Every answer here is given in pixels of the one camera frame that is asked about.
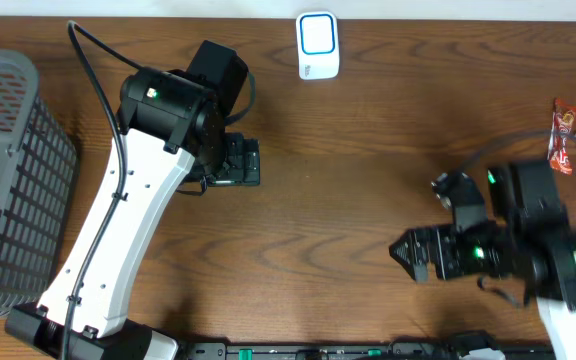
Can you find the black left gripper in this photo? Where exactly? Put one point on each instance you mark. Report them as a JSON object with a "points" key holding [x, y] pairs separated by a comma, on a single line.
{"points": [[243, 161]]}

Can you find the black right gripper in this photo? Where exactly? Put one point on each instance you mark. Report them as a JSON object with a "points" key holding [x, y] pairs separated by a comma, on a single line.
{"points": [[445, 255]]}

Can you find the red chocolate bar wrapper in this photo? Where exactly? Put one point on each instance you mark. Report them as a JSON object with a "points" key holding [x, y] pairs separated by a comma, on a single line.
{"points": [[563, 118]]}

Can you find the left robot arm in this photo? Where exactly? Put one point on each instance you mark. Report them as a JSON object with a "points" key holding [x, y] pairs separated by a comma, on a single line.
{"points": [[174, 130]]}

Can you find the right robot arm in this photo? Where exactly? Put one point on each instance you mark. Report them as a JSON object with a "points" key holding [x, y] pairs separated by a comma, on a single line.
{"points": [[527, 236]]}

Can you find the white barcode scanner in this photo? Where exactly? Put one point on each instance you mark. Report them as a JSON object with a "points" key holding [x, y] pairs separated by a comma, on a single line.
{"points": [[318, 47]]}

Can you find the grey plastic mesh basket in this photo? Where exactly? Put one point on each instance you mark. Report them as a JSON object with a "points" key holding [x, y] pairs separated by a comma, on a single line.
{"points": [[38, 171]]}

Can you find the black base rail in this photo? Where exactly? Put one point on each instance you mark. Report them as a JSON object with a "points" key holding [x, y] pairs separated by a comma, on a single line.
{"points": [[406, 349]]}

